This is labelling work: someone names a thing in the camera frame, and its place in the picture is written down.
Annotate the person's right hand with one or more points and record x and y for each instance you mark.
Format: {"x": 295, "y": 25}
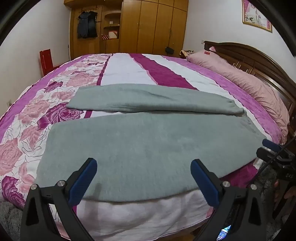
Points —
{"x": 290, "y": 193}

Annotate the pink floral bedspread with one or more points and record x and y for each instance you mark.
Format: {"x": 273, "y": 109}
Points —
{"x": 129, "y": 69}

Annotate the grey shaggy rug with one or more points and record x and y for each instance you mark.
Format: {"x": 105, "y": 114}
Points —
{"x": 10, "y": 220}
{"x": 268, "y": 183}

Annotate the red polka dot box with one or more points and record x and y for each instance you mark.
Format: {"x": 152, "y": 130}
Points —
{"x": 104, "y": 37}

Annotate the small black bag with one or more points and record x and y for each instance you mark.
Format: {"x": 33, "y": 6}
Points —
{"x": 170, "y": 50}

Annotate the framed wall picture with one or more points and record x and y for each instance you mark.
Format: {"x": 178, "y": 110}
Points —
{"x": 255, "y": 14}

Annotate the bedside clutter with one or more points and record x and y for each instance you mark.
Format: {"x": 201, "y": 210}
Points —
{"x": 186, "y": 53}

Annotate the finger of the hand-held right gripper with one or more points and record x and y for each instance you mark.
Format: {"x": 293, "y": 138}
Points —
{"x": 266, "y": 154}
{"x": 270, "y": 143}

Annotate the red chair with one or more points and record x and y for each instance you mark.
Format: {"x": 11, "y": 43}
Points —
{"x": 46, "y": 61}

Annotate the dark wooden headboard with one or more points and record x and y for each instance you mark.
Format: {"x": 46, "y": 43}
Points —
{"x": 266, "y": 62}

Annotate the pink pillow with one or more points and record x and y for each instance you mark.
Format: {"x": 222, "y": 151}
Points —
{"x": 242, "y": 78}

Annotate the white box with red edge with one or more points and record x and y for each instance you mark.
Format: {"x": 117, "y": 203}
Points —
{"x": 113, "y": 35}

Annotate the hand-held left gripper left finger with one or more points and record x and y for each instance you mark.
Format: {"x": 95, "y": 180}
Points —
{"x": 83, "y": 183}

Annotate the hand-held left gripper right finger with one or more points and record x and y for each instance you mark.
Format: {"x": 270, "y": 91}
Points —
{"x": 205, "y": 183}

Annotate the wooden wardrobe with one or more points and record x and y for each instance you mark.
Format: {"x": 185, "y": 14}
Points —
{"x": 148, "y": 27}

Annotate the dark hanging clothes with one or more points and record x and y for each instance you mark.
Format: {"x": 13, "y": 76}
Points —
{"x": 86, "y": 24}

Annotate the grey fleece pants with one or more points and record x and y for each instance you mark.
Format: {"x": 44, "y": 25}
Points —
{"x": 138, "y": 143}

